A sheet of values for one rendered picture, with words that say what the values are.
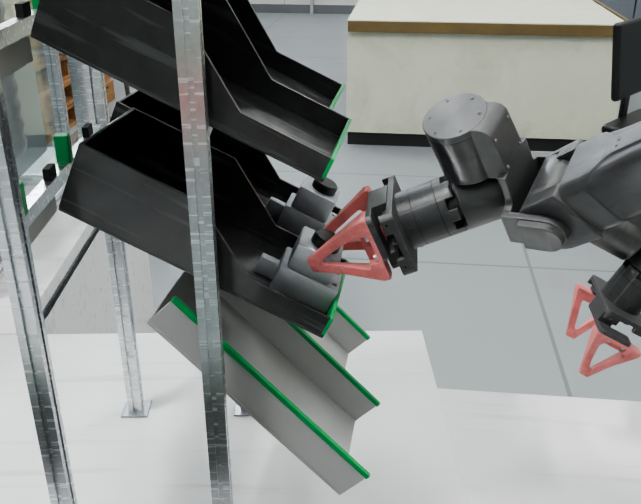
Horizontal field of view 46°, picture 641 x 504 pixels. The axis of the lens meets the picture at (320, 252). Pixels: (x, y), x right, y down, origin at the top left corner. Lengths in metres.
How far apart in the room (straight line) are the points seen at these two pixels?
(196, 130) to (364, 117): 4.57
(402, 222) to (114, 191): 0.27
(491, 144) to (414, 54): 4.46
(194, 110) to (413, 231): 0.23
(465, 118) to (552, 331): 2.54
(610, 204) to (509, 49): 4.51
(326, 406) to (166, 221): 0.33
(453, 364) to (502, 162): 2.24
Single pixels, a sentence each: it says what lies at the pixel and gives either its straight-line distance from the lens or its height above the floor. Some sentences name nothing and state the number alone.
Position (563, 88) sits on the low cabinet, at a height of 0.43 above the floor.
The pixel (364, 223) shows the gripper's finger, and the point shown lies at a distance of 0.69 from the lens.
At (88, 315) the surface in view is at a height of 0.66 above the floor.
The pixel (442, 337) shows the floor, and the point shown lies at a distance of 3.02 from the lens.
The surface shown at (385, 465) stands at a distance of 1.09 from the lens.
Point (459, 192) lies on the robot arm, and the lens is 0.70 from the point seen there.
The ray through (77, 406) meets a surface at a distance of 1.25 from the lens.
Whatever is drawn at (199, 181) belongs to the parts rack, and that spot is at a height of 1.35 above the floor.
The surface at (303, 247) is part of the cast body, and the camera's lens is 0.73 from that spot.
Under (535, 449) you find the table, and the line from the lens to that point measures 1.16.
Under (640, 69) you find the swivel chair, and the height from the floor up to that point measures 0.76.
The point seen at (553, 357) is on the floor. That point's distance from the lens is 2.99.
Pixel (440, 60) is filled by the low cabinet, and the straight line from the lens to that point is 5.11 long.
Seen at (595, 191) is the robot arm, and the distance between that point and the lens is 0.63.
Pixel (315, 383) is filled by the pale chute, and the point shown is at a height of 1.04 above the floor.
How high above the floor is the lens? 1.58
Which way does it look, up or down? 25 degrees down
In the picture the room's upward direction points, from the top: straight up
